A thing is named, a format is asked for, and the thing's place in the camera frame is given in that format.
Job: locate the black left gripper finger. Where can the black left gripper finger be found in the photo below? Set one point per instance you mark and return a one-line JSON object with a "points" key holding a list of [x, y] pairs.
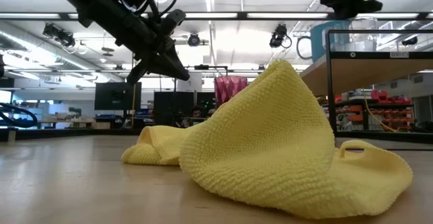
{"points": [[174, 66], [138, 71]]}

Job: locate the black table edge rail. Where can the black table edge rail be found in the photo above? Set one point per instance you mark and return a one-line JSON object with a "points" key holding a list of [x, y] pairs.
{"points": [[50, 133]]}

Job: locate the storage rack with red bins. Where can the storage rack with red bins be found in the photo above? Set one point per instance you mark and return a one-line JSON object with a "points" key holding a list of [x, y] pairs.
{"points": [[389, 110]]}

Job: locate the black computer monitor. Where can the black computer monitor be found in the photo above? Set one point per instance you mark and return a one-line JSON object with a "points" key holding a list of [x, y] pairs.
{"points": [[117, 95]]}

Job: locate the wooden shelf with black frame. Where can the wooden shelf with black frame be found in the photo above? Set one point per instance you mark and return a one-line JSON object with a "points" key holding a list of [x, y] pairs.
{"points": [[372, 75]]}

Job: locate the person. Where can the person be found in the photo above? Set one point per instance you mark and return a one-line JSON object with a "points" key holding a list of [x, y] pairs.
{"points": [[197, 110], [211, 112]]}

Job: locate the yellow microfiber cloth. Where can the yellow microfiber cloth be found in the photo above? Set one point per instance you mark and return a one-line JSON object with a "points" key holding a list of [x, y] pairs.
{"points": [[270, 142]]}

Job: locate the black partition screens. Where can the black partition screens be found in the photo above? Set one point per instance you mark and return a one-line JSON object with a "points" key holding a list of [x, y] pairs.
{"points": [[169, 104]]}

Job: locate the red faceted tumbler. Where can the red faceted tumbler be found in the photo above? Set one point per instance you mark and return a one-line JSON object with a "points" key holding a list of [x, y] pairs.
{"points": [[228, 88]]}

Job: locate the clear glass cup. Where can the clear glass cup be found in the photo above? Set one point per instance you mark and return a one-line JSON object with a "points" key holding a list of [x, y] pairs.
{"points": [[363, 41]]}

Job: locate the blue plastic mug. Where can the blue plastic mug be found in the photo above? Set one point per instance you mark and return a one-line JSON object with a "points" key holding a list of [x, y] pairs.
{"points": [[319, 44]]}

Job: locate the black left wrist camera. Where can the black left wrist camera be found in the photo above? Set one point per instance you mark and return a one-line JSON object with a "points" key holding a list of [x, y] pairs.
{"points": [[172, 22]]}

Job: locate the black overhead light bar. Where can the black overhead light bar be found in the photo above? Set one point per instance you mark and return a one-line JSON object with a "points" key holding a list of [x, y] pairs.
{"points": [[242, 15]]}

